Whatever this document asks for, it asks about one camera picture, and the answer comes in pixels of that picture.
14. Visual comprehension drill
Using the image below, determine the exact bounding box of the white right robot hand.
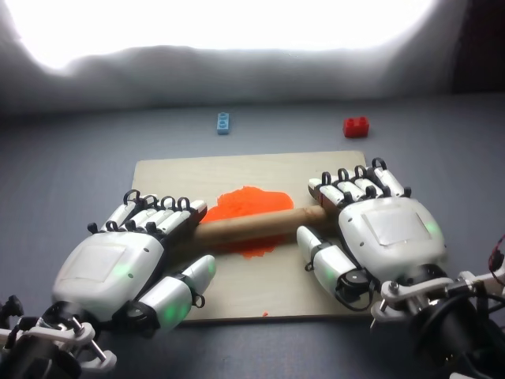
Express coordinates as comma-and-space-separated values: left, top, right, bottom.
295, 156, 449, 313

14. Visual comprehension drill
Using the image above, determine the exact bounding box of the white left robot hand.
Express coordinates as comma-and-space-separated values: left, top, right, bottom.
50, 189, 217, 340

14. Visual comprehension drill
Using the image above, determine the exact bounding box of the wooden rolling pin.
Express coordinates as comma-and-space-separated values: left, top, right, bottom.
167, 205, 336, 257

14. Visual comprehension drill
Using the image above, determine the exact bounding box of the orange clay dough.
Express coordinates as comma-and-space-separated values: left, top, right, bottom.
203, 185, 295, 261

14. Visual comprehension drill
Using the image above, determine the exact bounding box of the red toy brick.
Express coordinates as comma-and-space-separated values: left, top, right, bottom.
341, 116, 371, 139

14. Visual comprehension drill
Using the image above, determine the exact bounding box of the grey table cloth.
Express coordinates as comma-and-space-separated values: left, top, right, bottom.
0, 92, 505, 379

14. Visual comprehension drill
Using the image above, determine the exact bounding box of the light wooden board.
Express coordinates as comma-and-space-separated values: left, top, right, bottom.
132, 149, 380, 324

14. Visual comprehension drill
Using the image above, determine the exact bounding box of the light blue toy brick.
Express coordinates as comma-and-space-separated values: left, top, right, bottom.
215, 112, 232, 137

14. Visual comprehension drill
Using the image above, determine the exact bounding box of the white backdrop sheet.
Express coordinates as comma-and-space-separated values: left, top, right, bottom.
0, 0, 505, 118

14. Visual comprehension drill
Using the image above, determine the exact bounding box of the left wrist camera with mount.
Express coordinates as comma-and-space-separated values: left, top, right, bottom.
0, 295, 24, 321

